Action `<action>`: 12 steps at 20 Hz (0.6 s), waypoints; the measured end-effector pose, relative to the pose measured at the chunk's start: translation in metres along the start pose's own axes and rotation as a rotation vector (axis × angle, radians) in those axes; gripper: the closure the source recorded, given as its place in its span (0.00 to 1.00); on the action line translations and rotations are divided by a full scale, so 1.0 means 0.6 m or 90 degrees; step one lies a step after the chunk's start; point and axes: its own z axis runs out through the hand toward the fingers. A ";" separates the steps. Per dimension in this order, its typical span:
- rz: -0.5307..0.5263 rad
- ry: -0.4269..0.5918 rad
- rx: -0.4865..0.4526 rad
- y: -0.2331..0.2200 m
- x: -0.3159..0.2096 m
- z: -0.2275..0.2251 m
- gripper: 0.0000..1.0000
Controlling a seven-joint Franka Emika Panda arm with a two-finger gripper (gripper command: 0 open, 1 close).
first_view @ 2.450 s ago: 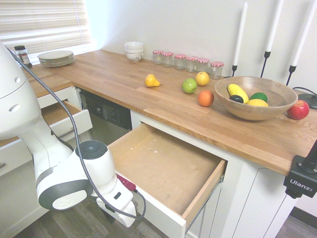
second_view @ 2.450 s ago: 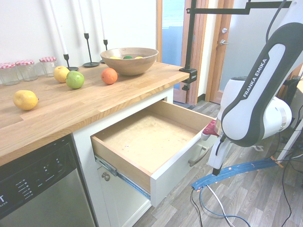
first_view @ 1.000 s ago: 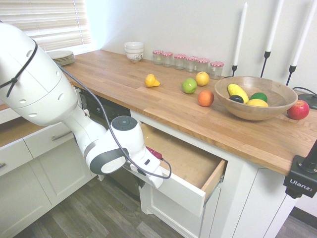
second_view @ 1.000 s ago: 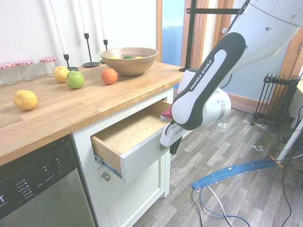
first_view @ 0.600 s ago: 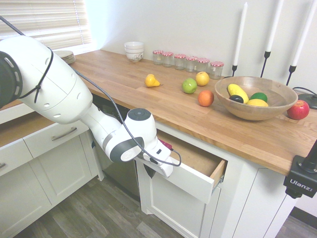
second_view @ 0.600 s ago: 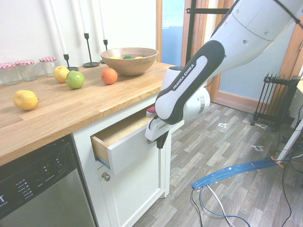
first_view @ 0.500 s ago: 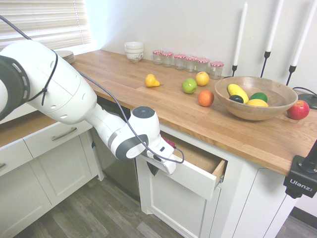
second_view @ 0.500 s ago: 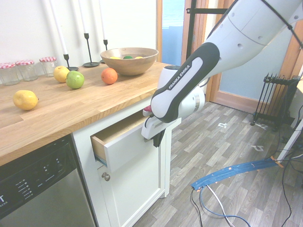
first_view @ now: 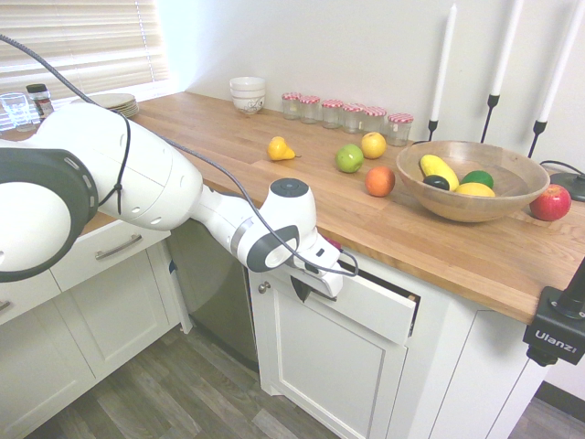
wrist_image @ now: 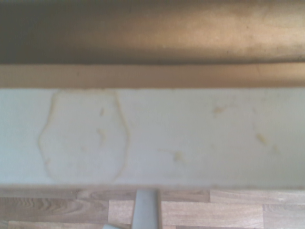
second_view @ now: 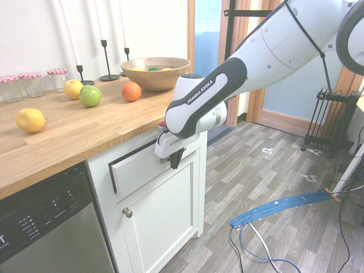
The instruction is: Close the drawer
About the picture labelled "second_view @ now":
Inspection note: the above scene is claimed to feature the white floor cable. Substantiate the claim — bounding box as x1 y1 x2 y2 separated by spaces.
246 222 287 273

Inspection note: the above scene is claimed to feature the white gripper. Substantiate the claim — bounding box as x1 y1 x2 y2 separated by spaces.
154 131 197 170

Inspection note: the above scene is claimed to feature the wooden door with frosted glass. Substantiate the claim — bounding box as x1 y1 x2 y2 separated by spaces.
246 64 357 138

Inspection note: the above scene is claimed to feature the white kitchen cabinet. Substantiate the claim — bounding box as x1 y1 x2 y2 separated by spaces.
85 129 209 273

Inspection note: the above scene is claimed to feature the black candle holder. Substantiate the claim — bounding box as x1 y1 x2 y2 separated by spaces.
75 64 96 86
99 39 121 82
119 47 132 77

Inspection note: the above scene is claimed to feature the black floor cable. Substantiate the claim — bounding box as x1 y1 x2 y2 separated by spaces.
229 224 246 273

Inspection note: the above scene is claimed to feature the white drawer with wooden interior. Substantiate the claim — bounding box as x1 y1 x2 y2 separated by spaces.
107 138 200 201

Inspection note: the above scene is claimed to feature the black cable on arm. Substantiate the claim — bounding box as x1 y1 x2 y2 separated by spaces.
283 0 334 95

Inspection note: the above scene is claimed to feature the black ring light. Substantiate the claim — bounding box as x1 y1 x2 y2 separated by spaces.
334 0 364 77

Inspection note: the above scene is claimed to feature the blue floor cable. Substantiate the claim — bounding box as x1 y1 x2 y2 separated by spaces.
239 223 302 273

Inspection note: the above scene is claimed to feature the stainless steel dishwasher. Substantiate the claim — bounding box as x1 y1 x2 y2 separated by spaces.
0 162 116 273

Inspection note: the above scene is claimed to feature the thin black cable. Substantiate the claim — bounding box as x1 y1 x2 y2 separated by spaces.
337 191 354 273

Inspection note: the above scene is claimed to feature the white table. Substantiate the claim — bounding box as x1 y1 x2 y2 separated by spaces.
331 96 364 195

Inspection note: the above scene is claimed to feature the black metal frame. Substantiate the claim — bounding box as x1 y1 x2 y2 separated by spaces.
223 0 275 59

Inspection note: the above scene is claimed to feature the blue taped cable cover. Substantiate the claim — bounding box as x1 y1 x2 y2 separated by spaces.
229 189 342 231

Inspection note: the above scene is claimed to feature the green apple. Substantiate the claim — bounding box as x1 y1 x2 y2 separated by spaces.
78 85 102 107

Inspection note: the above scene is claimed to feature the yellow lemon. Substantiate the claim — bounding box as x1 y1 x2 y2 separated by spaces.
15 107 47 134

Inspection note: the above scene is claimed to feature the yellow apple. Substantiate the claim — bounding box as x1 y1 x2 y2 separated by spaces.
64 78 85 101

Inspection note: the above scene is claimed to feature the wooden bowl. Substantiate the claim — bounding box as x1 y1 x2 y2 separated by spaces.
120 57 191 92

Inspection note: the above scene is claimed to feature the white cabinet door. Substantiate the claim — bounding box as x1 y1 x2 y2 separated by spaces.
116 150 201 273

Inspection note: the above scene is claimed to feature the orange fruit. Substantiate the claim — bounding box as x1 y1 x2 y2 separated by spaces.
121 81 142 102

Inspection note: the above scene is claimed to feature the glass jar red checked lid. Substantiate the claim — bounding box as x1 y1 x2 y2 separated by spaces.
47 68 69 93
18 71 47 98
0 75 24 104

